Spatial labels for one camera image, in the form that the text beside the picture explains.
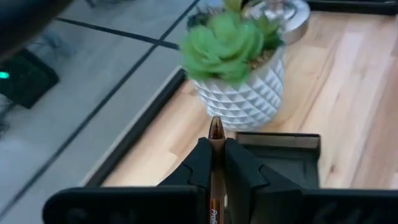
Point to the black mesh desk organizer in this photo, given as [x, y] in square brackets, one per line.
[280, 161]

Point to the black aluminium table frame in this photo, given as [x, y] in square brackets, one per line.
[140, 124]

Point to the black box with indicator light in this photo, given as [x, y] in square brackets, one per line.
[28, 81]

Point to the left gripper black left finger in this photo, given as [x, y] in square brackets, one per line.
[186, 202]

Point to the succulent in white patterned pot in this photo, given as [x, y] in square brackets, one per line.
[242, 99]

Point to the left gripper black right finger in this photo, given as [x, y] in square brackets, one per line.
[248, 193]

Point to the silver lamp with white shade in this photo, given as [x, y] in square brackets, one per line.
[295, 28]

